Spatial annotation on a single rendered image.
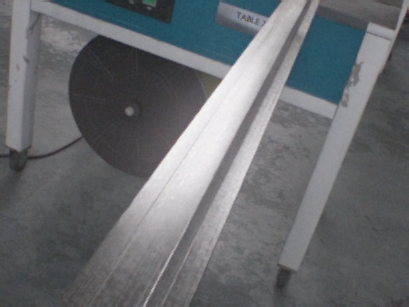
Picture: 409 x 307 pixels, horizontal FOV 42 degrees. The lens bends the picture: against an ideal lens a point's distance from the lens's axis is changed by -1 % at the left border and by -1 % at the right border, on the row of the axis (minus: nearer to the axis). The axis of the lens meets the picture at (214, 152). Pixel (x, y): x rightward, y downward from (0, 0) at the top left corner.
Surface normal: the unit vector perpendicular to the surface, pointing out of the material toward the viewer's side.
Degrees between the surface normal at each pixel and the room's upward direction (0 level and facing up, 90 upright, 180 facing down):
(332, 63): 90
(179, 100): 90
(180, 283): 0
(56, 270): 0
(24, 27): 90
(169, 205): 0
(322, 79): 90
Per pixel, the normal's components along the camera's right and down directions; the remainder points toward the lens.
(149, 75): -0.34, 0.40
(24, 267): 0.23, -0.84
